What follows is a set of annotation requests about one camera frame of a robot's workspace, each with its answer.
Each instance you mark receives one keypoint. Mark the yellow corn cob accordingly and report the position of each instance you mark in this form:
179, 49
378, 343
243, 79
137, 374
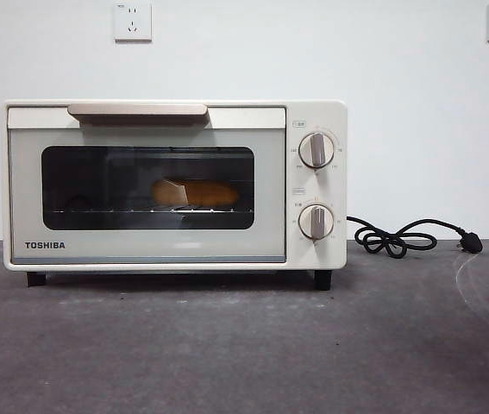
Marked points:
209, 193

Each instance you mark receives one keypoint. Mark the cream Toshiba toaster oven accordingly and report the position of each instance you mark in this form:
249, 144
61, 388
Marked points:
328, 113

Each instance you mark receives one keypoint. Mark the timer knob with beige grip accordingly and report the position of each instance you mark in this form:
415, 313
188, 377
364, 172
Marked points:
315, 222

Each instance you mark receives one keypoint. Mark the temperature knob with beige grip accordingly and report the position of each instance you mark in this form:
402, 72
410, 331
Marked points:
315, 151

